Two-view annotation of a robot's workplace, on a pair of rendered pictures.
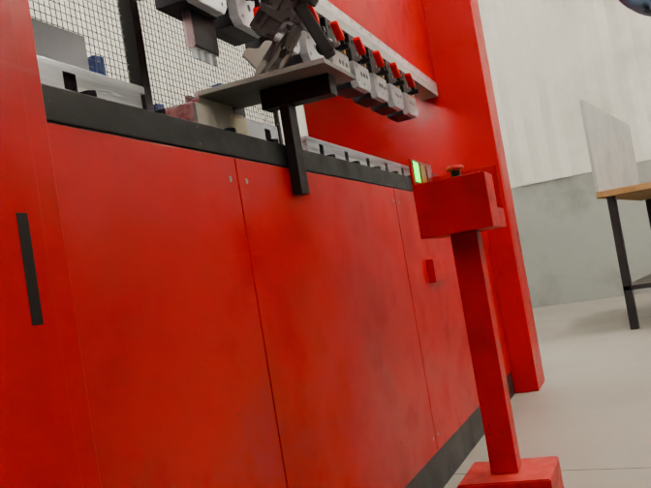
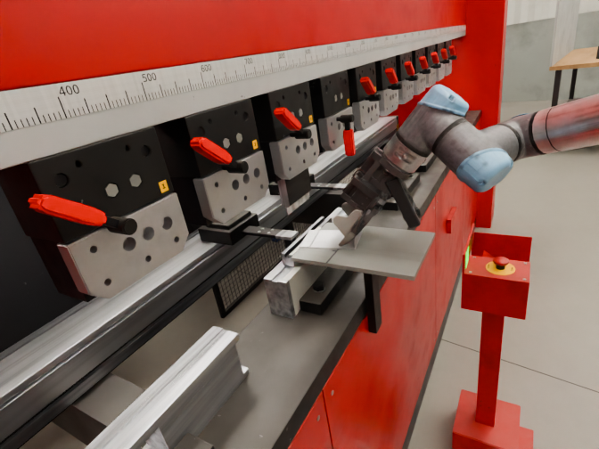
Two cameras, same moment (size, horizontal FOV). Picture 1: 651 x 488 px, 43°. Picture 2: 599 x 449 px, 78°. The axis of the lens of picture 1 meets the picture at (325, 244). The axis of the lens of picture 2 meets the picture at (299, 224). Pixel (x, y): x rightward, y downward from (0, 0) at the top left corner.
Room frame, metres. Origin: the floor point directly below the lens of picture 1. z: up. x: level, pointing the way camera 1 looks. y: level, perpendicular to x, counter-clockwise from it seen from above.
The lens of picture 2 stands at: (0.89, 0.00, 1.39)
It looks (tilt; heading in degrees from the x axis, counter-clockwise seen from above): 24 degrees down; 13
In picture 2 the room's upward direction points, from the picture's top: 10 degrees counter-clockwise
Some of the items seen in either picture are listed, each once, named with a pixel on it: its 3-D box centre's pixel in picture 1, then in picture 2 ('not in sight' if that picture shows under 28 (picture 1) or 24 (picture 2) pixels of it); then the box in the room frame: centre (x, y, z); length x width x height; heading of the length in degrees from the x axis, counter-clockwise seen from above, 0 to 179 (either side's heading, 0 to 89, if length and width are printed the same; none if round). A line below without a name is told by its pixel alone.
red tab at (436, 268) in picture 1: (436, 269); (451, 219); (2.57, -0.33, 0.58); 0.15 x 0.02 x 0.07; 160
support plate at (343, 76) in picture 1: (278, 85); (363, 247); (1.61, 0.04, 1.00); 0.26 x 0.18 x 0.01; 70
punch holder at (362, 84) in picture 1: (348, 67); (410, 72); (2.58, -0.16, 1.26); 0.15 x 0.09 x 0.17; 160
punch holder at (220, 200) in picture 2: not in sight; (215, 160); (1.45, 0.26, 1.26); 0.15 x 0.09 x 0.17; 160
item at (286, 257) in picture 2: (217, 108); (308, 239); (1.68, 0.17, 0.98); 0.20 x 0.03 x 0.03; 160
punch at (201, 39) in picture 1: (201, 39); (295, 187); (1.66, 0.18, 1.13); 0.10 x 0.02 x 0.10; 160
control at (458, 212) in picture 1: (458, 194); (496, 267); (1.89, -0.32, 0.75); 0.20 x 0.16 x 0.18; 160
